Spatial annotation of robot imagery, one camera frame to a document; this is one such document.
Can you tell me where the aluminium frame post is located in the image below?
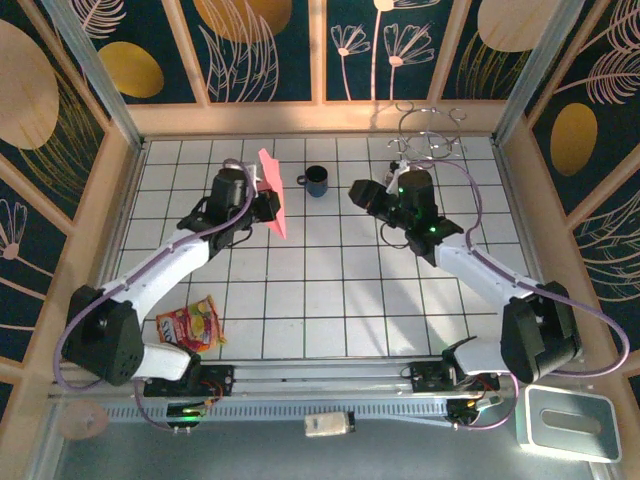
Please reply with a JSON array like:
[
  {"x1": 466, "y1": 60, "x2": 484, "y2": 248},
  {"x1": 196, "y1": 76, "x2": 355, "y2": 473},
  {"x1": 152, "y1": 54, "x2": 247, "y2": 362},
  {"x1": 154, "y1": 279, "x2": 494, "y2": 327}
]
[
  {"x1": 492, "y1": 0, "x2": 586, "y2": 146},
  {"x1": 40, "y1": 0, "x2": 147, "y2": 151}
]

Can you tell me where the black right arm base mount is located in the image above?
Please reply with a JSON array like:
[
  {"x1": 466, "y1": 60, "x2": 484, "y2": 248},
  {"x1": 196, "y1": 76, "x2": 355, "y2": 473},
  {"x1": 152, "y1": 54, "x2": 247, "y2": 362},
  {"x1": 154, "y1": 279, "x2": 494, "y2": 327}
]
[{"x1": 409, "y1": 359, "x2": 501, "y2": 397}]

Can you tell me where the aluminium mounting rail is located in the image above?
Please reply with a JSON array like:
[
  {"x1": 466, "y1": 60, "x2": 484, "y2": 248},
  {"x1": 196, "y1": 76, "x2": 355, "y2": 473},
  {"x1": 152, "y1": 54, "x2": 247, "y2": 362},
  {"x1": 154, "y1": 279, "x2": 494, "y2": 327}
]
[{"x1": 49, "y1": 355, "x2": 591, "y2": 401}]

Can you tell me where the chrome mug tree stand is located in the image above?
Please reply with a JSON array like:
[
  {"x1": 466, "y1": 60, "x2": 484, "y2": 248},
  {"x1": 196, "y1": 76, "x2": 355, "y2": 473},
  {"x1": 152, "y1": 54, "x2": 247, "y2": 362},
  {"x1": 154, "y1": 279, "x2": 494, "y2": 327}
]
[{"x1": 387, "y1": 101, "x2": 469, "y2": 176}]

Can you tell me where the grey metal stand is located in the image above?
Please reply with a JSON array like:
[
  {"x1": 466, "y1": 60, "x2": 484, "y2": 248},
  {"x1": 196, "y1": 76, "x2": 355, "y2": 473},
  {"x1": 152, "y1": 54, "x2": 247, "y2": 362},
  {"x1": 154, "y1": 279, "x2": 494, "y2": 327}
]
[{"x1": 514, "y1": 384, "x2": 622, "y2": 464}]

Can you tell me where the round wooden disc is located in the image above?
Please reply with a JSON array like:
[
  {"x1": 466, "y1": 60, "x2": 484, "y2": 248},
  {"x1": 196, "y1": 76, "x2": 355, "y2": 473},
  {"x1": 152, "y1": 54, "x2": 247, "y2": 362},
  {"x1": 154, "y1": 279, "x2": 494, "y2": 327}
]
[{"x1": 57, "y1": 402, "x2": 109, "y2": 441}]

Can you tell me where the white adapter box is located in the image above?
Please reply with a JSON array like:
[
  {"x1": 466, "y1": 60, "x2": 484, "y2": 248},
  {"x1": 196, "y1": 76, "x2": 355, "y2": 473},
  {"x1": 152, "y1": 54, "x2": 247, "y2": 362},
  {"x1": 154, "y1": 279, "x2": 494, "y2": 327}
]
[{"x1": 304, "y1": 411, "x2": 357, "y2": 438}]

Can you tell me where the slotted grey cable duct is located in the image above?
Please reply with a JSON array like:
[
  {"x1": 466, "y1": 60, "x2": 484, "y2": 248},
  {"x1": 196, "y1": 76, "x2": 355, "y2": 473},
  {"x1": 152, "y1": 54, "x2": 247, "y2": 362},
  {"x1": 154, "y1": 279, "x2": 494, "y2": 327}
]
[{"x1": 102, "y1": 399, "x2": 451, "y2": 424}]

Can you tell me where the pink paper sheet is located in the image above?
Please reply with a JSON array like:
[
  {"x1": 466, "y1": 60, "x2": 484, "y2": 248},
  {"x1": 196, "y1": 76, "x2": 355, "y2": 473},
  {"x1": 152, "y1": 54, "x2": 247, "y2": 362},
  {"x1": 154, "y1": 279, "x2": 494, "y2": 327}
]
[{"x1": 257, "y1": 148, "x2": 290, "y2": 241}]

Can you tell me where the colourful fruit candy packet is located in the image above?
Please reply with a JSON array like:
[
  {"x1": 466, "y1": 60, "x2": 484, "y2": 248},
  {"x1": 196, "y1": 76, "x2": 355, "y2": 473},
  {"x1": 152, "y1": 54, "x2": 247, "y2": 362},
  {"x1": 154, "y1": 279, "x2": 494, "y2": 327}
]
[{"x1": 155, "y1": 294, "x2": 227, "y2": 357}]

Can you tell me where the black controller board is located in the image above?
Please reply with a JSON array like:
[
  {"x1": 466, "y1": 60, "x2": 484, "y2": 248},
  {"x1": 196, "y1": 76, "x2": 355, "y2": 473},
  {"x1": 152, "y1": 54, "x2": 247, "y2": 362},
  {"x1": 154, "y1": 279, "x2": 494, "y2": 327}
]
[
  {"x1": 166, "y1": 402, "x2": 207, "y2": 432},
  {"x1": 446, "y1": 394, "x2": 504, "y2": 429}
]

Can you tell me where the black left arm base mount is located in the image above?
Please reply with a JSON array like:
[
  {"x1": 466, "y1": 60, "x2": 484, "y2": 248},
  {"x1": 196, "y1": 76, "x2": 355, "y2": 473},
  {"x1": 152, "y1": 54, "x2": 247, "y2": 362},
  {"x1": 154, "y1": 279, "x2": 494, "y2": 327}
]
[{"x1": 143, "y1": 363, "x2": 236, "y2": 399}]

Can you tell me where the dark blue mug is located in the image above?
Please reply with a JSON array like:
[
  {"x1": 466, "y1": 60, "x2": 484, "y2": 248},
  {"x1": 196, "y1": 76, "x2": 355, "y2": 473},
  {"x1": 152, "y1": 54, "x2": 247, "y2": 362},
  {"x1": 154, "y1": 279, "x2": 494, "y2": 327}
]
[{"x1": 295, "y1": 164, "x2": 330, "y2": 199}]

